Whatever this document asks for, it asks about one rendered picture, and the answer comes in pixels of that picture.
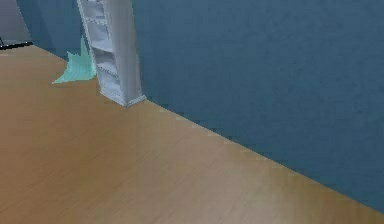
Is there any white shelf unit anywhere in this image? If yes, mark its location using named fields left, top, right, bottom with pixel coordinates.
left=76, top=0, right=148, bottom=109

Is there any pale green cloth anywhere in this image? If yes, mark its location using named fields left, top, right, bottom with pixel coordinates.
left=52, top=35, right=98, bottom=85

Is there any black bar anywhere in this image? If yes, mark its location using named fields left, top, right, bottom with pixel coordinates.
left=0, top=37, right=34, bottom=51

